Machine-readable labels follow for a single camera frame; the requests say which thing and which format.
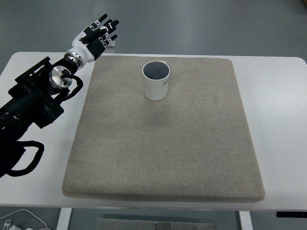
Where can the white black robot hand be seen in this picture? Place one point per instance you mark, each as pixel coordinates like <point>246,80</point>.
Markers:
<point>90,43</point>

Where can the white ribbed cup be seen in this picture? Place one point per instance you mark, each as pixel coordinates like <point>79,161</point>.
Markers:
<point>155,80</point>

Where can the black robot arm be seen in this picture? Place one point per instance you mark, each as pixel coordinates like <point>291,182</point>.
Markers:
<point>38,94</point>

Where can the lower metal floor plate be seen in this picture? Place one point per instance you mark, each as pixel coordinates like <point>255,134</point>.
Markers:
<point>110,50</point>

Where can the metal floor plate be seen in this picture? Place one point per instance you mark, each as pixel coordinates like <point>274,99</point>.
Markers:
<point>112,44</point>
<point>110,50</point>

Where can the upper metal floor plate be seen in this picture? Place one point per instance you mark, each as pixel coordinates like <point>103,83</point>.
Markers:
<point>112,44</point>

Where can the beige felt mat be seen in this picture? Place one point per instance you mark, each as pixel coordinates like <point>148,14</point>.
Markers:
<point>193,145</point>

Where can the white table leg left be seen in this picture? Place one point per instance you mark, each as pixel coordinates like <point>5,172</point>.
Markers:
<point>64,219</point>

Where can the white table leg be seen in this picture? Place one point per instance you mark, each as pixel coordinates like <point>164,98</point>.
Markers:
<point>64,219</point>
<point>245,220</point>

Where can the white table leg right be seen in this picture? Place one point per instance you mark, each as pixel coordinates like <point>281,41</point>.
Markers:
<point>245,220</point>

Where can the black table control panel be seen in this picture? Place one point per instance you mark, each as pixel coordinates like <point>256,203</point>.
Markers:
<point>291,214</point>

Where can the metal table base plate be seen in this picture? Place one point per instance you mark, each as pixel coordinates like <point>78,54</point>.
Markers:
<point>129,224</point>

